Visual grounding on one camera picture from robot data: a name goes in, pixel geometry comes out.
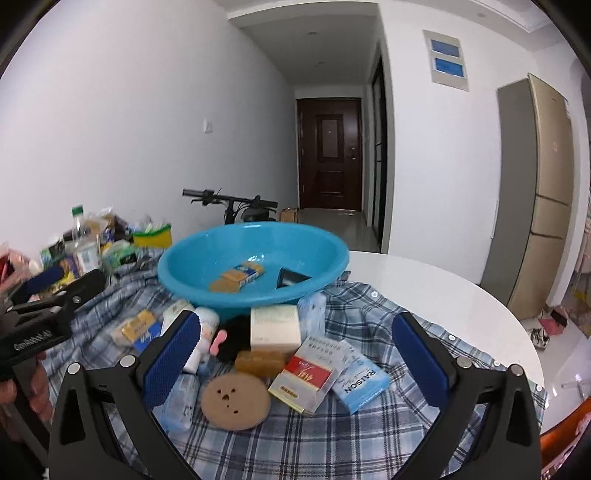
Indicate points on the green tea packet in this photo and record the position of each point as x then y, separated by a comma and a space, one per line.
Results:
51, 254

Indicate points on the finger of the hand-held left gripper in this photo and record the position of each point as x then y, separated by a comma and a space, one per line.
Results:
83, 286
44, 279

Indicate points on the white desktop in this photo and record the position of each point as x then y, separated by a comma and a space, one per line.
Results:
438, 295

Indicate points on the small cream box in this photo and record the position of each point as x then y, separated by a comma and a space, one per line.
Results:
175, 310

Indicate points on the gold refrigerator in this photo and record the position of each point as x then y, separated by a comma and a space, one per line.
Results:
545, 184

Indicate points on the gold blue cigarette pack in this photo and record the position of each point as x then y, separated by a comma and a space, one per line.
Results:
242, 273
136, 328

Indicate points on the yellow green container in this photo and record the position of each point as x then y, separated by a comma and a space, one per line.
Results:
152, 237

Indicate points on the pink bow hair clip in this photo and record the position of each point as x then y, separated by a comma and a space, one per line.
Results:
218, 344

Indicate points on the blue plastic basin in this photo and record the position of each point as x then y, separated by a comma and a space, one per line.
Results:
207, 249

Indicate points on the white printed box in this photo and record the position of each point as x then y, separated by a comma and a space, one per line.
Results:
328, 346

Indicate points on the blue plaid shirt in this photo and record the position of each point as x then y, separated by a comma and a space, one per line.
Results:
323, 438

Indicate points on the light blue tissue pack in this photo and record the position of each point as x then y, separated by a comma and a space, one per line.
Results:
313, 311

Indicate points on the wall electrical panel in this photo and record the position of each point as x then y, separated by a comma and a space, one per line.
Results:
447, 60

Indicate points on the dark wooden door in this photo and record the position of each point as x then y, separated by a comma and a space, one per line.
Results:
330, 157

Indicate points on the white lotion bottle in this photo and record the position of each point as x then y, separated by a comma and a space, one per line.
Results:
207, 330

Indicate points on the brown snack bag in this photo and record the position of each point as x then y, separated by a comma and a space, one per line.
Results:
106, 226

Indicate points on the dark sliding door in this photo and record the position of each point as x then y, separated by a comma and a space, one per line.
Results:
379, 161

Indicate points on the pale blue cigarette pack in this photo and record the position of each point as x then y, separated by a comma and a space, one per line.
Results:
362, 383

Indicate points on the clear bottle green cap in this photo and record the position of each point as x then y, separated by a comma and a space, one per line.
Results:
85, 251

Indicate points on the cardboard box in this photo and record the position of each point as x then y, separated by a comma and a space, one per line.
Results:
288, 216

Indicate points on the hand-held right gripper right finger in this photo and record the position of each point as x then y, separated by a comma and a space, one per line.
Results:
422, 362

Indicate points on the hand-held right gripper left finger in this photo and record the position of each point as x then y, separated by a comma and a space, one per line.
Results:
173, 357

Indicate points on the round tan disc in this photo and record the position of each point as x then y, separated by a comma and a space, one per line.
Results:
235, 401

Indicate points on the black fuzzy cloth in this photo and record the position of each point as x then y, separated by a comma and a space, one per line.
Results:
235, 339

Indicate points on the clear tissue pack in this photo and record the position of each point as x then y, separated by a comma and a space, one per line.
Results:
182, 401

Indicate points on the large cream box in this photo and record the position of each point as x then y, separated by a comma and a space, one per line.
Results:
274, 330

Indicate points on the white wall switch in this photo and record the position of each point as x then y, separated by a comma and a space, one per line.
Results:
208, 126

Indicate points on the red snack packet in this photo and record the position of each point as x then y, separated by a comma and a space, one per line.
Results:
11, 265

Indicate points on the clear plastic packets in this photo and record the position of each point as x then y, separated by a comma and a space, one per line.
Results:
150, 222

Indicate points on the amber soap box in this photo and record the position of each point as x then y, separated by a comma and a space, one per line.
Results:
258, 363

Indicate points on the red white cigarette pack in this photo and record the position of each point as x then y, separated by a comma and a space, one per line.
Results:
300, 378

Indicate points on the person's left hand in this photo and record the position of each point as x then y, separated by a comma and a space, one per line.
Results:
38, 387

